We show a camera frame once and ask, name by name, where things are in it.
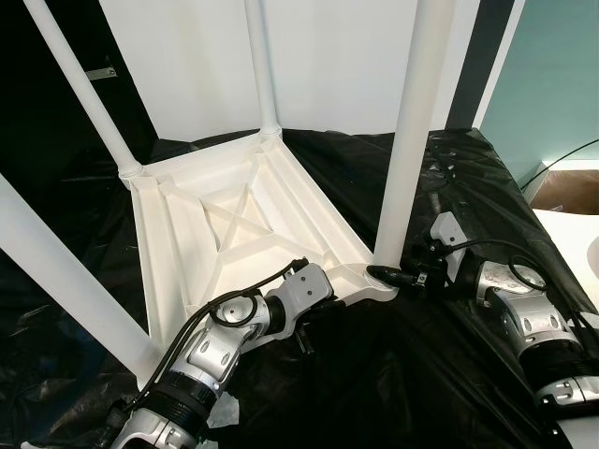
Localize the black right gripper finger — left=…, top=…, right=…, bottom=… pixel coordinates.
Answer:
left=367, top=266, right=423, bottom=287

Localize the black plastic sheet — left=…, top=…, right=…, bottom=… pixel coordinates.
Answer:
left=0, top=126, right=599, bottom=449

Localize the white side table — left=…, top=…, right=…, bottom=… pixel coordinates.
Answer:
left=533, top=210, right=599, bottom=302

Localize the crumpled white masking tape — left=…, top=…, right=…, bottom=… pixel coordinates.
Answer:
left=210, top=393, right=243, bottom=430

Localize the brown cardboard box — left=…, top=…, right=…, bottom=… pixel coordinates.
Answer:
left=529, top=170, right=599, bottom=212

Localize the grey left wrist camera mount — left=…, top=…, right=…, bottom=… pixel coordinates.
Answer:
left=276, top=265, right=336, bottom=328

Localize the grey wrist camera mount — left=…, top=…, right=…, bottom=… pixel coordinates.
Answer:
left=431, top=212, right=467, bottom=259
left=276, top=265, right=336, bottom=328

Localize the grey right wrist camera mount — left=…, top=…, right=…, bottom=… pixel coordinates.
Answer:
left=431, top=212, right=467, bottom=259

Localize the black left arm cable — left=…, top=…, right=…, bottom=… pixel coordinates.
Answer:
left=140, top=259, right=311, bottom=413

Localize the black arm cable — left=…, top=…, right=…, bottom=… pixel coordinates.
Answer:
left=449, top=238, right=599, bottom=330
left=140, top=259, right=311, bottom=413

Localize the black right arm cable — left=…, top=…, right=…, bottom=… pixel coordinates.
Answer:
left=449, top=238, right=599, bottom=330

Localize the black vertical post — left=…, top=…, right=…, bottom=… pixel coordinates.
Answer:
left=446, top=0, right=517, bottom=132

